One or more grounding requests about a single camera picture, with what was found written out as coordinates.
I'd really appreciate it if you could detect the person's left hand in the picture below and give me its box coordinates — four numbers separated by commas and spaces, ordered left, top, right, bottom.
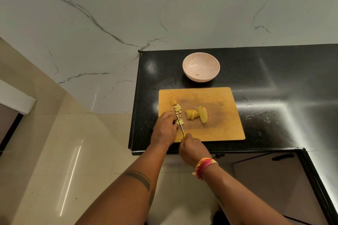
150, 112, 179, 149

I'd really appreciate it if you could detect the person's right hand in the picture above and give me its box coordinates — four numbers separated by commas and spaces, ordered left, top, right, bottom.
178, 133, 213, 169

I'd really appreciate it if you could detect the yellow handled kitchen knife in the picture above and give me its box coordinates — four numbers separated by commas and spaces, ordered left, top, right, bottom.
176, 116, 186, 140

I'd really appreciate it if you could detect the pile of diced potato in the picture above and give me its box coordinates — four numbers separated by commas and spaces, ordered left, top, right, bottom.
170, 98, 183, 116

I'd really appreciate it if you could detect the yellow potato half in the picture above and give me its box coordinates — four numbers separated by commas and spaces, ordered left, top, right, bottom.
198, 106, 208, 124

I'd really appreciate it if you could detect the pink speckled bowl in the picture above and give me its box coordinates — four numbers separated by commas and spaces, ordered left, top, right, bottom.
182, 52, 221, 83

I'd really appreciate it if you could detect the person's left forearm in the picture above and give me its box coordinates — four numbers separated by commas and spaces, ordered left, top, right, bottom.
75, 143, 170, 225

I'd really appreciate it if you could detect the person's right forearm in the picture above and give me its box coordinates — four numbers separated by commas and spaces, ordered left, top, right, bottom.
202, 165, 294, 225

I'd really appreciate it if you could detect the person's foot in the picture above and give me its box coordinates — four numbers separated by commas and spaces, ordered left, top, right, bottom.
212, 210, 231, 225

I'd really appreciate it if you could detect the wooden cutting board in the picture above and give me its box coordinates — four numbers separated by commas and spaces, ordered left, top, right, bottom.
158, 87, 246, 143

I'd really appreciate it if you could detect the red orange thread bracelet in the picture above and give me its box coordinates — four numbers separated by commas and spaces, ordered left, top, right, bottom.
192, 157, 219, 181

